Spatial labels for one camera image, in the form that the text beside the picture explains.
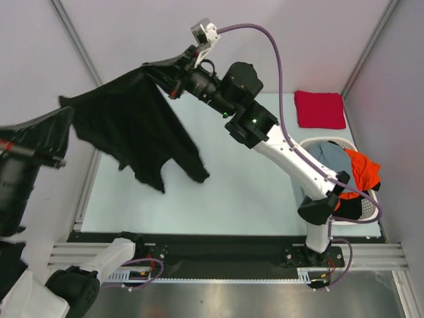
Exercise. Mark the grey blue t shirt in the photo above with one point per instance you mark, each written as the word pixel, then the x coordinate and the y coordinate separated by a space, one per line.
pixel 334 157

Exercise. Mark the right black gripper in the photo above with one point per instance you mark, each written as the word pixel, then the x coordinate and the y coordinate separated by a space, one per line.
pixel 181 71

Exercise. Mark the folded red t shirt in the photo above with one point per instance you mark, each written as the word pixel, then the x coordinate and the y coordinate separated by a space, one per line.
pixel 319 110

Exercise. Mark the aluminium frame rail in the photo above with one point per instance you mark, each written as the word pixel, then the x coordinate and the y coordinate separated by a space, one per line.
pixel 366 257

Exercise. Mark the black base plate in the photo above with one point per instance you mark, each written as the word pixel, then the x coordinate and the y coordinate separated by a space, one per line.
pixel 223 256

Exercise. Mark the black garment in basket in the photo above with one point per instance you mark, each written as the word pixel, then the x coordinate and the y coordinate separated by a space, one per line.
pixel 350 208

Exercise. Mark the white cable duct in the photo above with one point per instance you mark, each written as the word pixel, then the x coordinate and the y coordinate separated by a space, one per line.
pixel 300 277

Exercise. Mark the black t shirt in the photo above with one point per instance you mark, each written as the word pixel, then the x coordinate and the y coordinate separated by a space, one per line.
pixel 130 120

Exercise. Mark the orange t shirt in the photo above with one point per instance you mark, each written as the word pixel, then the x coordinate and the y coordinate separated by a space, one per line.
pixel 365 174

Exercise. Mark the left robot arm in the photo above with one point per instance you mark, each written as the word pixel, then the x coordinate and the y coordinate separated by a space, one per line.
pixel 32 220

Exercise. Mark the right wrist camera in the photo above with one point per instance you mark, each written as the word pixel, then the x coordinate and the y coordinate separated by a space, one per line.
pixel 205 32

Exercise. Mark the white laundry basket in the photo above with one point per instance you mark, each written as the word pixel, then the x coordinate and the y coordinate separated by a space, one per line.
pixel 369 210

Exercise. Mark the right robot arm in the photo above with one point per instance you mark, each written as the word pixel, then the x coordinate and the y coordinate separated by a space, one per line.
pixel 252 125

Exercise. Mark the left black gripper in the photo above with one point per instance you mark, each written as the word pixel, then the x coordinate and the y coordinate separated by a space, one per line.
pixel 41 136

